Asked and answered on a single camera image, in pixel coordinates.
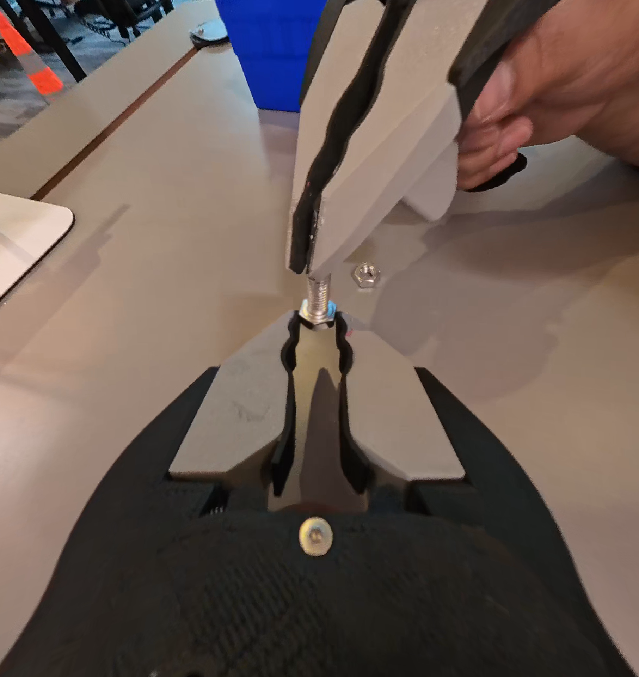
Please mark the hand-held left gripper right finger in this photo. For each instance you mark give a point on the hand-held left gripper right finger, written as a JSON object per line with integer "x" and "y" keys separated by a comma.
{"x": 398, "y": 418}

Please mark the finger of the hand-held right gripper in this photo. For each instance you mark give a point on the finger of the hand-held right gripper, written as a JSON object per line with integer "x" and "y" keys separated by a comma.
{"x": 324, "y": 106}
{"x": 404, "y": 132}

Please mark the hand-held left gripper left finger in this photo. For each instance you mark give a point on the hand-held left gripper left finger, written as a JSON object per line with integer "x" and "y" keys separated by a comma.
{"x": 224, "y": 418}

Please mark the silver hex nut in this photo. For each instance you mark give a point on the silver hex nut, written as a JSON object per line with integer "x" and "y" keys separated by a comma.
{"x": 366, "y": 275}
{"x": 316, "y": 318}

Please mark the silver hex bolt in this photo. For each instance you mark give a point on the silver hex bolt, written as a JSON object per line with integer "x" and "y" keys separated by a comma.
{"x": 319, "y": 293}

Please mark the person's right hand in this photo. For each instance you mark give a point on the person's right hand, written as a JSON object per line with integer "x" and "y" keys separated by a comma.
{"x": 562, "y": 79}

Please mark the large blue plastic bin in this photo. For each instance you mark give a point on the large blue plastic bin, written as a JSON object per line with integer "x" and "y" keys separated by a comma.
{"x": 266, "y": 53}

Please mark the black office chair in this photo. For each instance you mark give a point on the black office chair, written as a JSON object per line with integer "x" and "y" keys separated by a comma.
{"x": 123, "y": 16}

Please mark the orange traffic cone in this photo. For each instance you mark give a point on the orange traffic cone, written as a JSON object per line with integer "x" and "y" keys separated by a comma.
{"x": 34, "y": 69}

